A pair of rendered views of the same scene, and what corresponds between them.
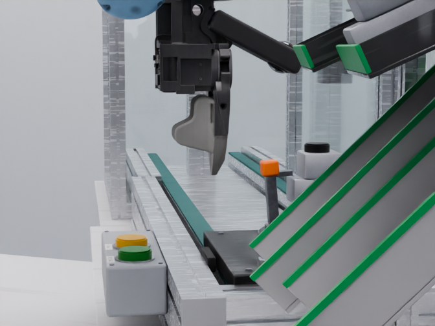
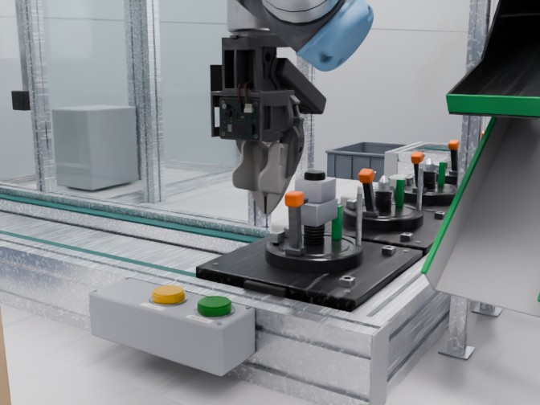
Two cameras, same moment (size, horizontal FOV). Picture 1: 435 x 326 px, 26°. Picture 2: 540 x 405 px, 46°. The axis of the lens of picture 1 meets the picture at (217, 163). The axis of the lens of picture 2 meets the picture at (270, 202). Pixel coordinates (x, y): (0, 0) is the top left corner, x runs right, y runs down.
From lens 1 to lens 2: 0.83 m
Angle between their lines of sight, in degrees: 49
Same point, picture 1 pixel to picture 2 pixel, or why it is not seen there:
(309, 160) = (324, 186)
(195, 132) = (270, 177)
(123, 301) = (231, 355)
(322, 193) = (456, 215)
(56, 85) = not seen: outside the picture
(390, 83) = not seen: hidden behind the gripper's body
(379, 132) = (479, 161)
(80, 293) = (42, 362)
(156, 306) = (250, 349)
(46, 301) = (31, 385)
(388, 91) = not seen: hidden behind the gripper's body
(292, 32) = (38, 67)
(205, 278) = (322, 309)
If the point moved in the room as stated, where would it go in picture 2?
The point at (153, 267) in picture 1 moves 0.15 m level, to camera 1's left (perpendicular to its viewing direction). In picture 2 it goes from (248, 313) to (145, 358)
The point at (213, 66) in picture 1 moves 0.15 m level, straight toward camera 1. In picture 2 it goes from (289, 112) to (406, 120)
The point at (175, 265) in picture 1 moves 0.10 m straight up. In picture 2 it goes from (264, 305) to (263, 224)
